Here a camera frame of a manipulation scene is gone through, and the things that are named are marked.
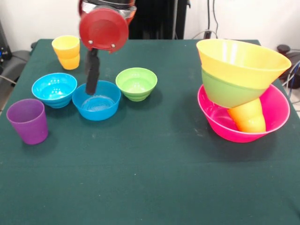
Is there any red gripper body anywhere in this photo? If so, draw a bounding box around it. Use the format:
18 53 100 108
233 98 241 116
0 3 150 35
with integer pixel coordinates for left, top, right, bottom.
79 7 132 54

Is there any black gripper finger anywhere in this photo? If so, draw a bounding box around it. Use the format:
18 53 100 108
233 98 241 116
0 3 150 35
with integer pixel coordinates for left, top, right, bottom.
84 48 101 96

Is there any large green bowl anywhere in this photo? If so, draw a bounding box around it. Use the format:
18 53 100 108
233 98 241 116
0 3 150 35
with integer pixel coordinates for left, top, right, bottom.
201 69 266 109

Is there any large orange bowl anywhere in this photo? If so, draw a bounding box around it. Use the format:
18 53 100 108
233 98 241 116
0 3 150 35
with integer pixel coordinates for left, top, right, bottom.
196 39 292 90

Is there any orange cup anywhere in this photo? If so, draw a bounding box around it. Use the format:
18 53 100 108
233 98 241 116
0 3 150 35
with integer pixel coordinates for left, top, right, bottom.
228 98 267 134

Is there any large pink bowl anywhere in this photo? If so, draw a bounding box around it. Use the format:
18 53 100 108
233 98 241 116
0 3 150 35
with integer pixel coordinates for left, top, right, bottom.
197 84 291 143

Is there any black computer tower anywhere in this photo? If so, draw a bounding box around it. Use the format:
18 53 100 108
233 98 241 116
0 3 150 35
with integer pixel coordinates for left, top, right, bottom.
0 20 12 62

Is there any yellow cup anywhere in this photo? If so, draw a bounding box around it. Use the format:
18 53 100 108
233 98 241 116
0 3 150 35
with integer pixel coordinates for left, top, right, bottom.
51 35 81 70

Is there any dark blue bowl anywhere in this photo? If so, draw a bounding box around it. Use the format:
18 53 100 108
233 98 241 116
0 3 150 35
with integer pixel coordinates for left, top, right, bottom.
72 80 121 121

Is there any small light blue bowl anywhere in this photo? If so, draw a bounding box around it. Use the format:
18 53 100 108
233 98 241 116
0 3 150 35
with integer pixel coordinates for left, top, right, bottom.
31 73 78 109

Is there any small green bowl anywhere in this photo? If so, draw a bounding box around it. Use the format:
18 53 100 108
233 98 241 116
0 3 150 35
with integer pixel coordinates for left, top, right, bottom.
115 67 158 102

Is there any purple cup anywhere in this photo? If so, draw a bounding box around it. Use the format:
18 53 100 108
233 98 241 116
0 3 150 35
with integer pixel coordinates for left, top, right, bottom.
6 98 49 145

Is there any dark green tablecloth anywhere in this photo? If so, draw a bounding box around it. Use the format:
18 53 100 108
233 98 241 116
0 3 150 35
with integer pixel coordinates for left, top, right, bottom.
0 38 300 225

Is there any black hanging cable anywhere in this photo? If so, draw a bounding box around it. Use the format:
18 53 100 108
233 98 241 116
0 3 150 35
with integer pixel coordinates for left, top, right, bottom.
207 0 219 39

